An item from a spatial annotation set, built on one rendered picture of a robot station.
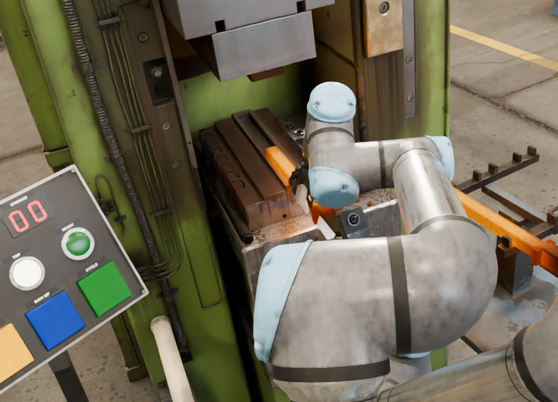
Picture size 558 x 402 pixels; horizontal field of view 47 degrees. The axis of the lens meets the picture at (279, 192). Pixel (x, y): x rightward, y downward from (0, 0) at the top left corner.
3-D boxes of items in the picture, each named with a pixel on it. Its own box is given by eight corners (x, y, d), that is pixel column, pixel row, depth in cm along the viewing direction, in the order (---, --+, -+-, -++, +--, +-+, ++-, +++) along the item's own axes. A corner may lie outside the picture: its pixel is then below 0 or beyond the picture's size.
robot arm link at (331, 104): (309, 119, 98) (307, 75, 102) (304, 158, 108) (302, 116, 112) (360, 120, 98) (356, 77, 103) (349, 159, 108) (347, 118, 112)
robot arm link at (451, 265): (537, 262, 54) (446, 115, 100) (407, 270, 56) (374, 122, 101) (534, 374, 59) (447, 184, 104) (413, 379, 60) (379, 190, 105)
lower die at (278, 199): (331, 204, 145) (328, 173, 141) (249, 231, 141) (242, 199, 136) (271, 131, 179) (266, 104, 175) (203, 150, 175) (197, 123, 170)
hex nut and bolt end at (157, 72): (170, 96, 135) (163, 65, 131) (157, 100, 134) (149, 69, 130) (168, 92, 137) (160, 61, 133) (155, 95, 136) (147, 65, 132)
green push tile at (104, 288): (133, 294, 118) (112, 260, 117) (98, 317, 114) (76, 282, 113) (129, 294, 119) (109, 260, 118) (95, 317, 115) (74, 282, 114)
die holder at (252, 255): (405, 338, 168) (401, 198, 144) (271, 390, 159) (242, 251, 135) (321, 227, 213) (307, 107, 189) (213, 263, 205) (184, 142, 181)
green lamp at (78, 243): (95, 253, 115) (88, 234, 113) (69, 262, 114) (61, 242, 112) (93, 244, 118) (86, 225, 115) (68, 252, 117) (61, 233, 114)
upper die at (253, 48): (316, 57, 126) (311, 10, 121) (220, 82, 122) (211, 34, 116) (252, 7, 160) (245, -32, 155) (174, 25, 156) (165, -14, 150)
